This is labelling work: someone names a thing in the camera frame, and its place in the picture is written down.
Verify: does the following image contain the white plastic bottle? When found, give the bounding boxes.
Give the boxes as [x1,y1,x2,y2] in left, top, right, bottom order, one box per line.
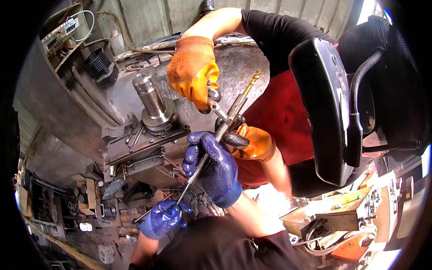
[111,30,126,56]

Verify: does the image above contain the white electrical cable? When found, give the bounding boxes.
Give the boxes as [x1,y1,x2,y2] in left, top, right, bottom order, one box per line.
[67,10,95,42]

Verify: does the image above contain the long metal drill bit shaft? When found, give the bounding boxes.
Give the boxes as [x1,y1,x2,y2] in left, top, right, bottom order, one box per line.
[175,71,261,206]

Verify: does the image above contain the metal machine box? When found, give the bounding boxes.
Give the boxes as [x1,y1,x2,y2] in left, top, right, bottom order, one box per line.
[280,184,379,237]

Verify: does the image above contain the metal chuck key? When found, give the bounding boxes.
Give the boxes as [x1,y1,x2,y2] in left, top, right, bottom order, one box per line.
[207,88,231,123]

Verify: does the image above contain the open electrical breaker box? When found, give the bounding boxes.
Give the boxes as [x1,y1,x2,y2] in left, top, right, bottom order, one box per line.
[39,3,99,72]

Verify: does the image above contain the steel cylindrical spindle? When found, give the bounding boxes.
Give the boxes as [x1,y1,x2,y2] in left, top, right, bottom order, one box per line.
[132,72,180,134]

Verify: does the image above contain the cluttered workshop shelf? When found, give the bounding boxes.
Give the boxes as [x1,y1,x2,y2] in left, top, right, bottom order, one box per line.
[15,169,144,245]

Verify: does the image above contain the large grey metal machine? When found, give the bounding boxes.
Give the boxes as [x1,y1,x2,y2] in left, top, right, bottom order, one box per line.
[13,40,270,189]

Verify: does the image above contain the yellow rope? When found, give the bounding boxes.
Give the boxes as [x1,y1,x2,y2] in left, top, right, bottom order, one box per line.
[23,216,106,270]

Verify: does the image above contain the wrapped cable bundle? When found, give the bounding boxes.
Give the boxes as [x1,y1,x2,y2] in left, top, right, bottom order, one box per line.
[114,35,258,63]

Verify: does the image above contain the white hose bundle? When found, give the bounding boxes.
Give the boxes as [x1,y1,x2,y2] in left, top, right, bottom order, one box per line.
[300,223,378,258]

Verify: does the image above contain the person's right hand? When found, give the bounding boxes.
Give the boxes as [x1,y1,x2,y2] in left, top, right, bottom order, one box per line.
[182,131,243,209]

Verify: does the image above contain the person's left hand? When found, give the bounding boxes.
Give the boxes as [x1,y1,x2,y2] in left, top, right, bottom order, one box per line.
[140,200,193,240]

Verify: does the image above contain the orange warning plate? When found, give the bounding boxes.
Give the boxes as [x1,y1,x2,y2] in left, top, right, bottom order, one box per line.
[329,236,370,262]

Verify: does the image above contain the person's body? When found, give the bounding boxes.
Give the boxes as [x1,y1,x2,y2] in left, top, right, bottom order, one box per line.
[128,215,304,270]

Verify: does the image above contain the black ribbed motor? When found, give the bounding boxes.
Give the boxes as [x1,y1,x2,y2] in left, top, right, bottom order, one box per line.
[84,47,119,89]

